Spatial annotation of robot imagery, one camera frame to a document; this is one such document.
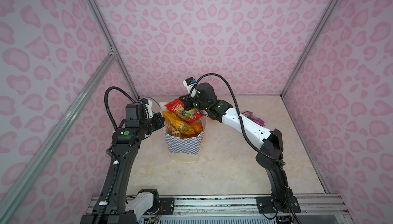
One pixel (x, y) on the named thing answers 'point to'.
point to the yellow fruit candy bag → (177, 124)
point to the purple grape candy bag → (250, 115)
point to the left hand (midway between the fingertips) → (164, 115)
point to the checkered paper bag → (186, 149)
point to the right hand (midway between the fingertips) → (180, 95)
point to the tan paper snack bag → (173, 131)
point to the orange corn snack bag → (198, 127)
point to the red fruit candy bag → (190, 115)
